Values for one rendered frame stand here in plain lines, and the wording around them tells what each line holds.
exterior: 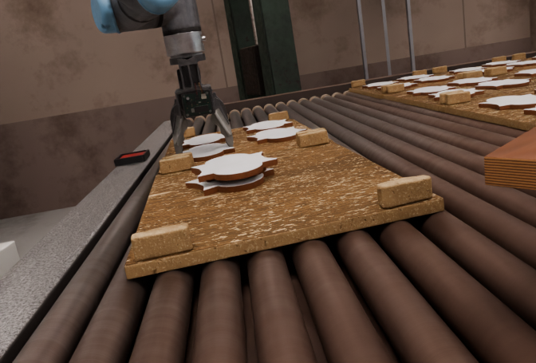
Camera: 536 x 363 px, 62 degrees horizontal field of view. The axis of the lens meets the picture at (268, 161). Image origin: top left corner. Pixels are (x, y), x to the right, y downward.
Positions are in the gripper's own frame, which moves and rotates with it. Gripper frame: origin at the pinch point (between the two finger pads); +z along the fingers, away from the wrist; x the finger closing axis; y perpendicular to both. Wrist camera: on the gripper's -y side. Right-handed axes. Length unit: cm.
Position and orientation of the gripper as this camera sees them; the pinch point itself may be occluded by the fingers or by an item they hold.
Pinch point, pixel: (205, 150)
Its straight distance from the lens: 97.3
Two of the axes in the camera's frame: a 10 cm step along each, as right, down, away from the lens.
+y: 1.5, 2.3, -9.6
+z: 1.5, 9.5, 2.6
